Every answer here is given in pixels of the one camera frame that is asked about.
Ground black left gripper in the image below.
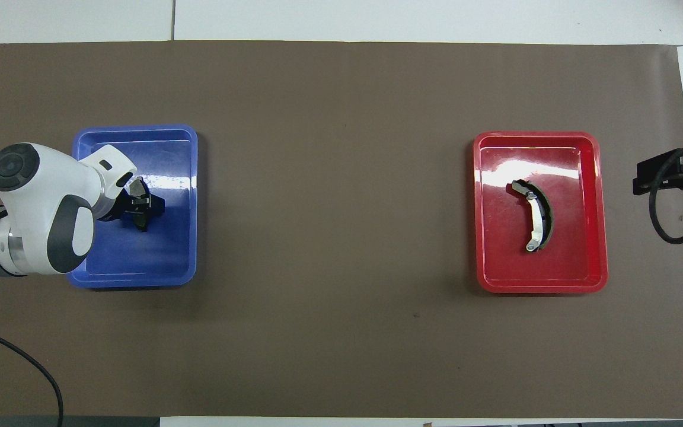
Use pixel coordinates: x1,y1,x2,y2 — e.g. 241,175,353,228
100,190,166,223

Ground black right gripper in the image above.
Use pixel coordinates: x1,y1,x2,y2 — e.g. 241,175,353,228
633,148,683,202

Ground grey brake pad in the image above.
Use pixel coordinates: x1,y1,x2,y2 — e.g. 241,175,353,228
128,179,154,233

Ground curved brake shoe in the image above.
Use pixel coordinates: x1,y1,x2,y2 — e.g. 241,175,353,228
508,180,556,253

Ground blue plastic tray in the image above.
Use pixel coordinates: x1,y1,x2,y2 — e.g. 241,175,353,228
67,124,199,289

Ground red plastic tray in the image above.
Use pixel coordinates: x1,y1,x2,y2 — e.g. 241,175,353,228
473,131,609,294

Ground brown paper mat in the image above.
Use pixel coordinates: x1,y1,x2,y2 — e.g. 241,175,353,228
0,40,683,419

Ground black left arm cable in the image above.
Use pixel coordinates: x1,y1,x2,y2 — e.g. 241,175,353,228
0,322,65,427

